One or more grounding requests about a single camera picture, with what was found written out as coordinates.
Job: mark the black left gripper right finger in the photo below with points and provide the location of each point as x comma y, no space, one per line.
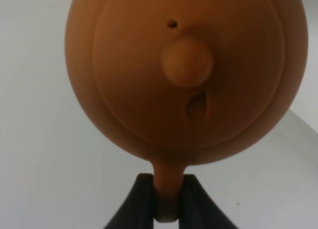
198,210

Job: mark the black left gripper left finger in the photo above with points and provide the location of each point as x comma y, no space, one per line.
138,209

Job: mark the brown teapot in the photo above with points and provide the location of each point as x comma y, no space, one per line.
185,82

